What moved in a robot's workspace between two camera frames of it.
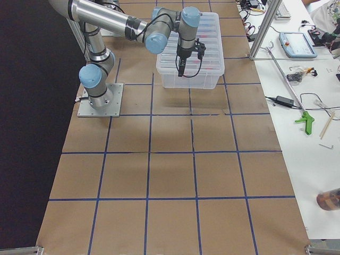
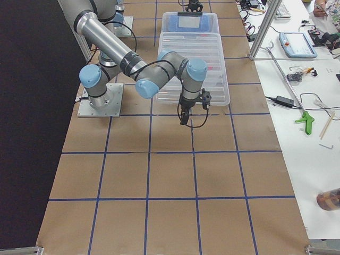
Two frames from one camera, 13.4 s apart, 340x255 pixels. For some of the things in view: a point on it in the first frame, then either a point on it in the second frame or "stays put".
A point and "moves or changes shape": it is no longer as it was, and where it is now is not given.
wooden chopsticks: [326, 125] stays put
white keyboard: [283, 13] stays put
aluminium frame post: [272, 9] stays put
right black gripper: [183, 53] → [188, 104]
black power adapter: [284, 101] stays put
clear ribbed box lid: [209, 32] moves or changes shape
